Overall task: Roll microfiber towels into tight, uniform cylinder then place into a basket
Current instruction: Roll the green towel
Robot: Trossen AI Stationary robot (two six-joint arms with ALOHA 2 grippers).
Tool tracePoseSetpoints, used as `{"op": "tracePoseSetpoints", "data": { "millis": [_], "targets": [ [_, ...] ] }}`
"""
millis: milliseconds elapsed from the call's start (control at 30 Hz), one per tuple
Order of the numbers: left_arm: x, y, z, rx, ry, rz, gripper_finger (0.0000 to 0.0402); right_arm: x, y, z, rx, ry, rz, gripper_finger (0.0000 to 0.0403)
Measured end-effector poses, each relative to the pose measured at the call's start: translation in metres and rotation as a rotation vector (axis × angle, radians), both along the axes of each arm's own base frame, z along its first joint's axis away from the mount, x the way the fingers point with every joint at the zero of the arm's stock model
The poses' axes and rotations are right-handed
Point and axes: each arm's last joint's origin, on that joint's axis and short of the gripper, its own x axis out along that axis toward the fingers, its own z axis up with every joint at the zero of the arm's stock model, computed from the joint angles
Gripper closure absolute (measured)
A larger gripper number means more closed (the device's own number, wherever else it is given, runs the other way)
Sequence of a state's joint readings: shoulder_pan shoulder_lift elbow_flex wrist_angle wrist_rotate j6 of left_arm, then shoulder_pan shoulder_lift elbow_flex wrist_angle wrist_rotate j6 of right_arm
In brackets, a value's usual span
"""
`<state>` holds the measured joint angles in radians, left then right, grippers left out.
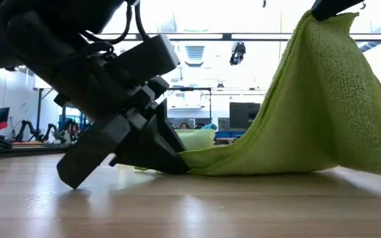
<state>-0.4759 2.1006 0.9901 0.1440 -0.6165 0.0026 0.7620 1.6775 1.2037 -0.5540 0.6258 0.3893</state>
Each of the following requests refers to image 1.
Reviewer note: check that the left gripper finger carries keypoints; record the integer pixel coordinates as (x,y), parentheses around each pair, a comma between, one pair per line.
(167,132)
(151,152)

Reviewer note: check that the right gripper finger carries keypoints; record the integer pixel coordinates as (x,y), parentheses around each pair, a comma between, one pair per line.
(329,8)

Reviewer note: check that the yellow translucent plastic basket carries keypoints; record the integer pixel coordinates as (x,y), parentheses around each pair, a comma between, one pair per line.
(197,139)

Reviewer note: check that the lime green microfiber towel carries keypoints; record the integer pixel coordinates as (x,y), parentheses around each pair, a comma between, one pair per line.
(309,115)

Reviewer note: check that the black workstation robot arm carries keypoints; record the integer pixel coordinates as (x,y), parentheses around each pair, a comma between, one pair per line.
(25,129)
(50,130)
(198,125)

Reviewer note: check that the person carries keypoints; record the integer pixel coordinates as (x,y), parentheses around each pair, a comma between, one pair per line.
(71,132)
(184,125)

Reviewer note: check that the black tripod stand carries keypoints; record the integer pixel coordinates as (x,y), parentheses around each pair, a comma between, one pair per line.
(39,105)

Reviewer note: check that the blue storage bins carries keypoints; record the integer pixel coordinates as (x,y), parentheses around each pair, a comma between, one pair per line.
(230,134)

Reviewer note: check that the large black monitor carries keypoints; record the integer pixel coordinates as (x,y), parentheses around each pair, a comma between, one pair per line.
(243,114)

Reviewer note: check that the black beam with light strips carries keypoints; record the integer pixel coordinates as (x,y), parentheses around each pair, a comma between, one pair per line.
(243,36)

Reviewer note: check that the black workstation frame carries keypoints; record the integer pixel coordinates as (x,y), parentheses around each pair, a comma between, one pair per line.
(194,89)

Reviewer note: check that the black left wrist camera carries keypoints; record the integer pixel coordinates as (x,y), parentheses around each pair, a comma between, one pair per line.
(144,59)

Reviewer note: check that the black hanging camera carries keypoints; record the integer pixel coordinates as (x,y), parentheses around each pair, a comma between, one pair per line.
(237,53)

